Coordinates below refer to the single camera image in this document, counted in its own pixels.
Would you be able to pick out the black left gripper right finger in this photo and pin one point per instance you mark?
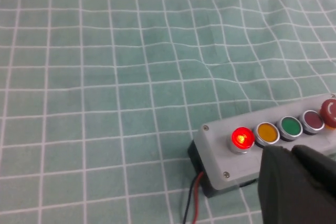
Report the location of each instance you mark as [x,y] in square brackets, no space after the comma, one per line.
[317,166]

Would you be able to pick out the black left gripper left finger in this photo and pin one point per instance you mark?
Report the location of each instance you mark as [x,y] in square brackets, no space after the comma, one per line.
[286,195]

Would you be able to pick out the grey black button control box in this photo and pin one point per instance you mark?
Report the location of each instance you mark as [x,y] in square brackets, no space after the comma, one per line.
[218,155]

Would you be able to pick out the dark red push button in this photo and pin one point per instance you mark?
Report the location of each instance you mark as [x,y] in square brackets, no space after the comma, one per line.
[313,120]

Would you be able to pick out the green push button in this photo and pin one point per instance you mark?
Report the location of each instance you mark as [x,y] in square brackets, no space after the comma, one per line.
[290,127]

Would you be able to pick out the red emergency stop mushroom button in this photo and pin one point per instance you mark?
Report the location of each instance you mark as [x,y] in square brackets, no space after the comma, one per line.
[329,111]

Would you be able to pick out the yellow push button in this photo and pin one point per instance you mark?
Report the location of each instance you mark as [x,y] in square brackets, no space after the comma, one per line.
[266,132]

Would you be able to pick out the red indicator lamp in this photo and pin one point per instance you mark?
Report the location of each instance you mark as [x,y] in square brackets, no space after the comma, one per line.
[242,138]

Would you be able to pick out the green white checked tablecloth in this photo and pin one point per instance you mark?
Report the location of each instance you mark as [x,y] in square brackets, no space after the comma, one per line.
[105,77]

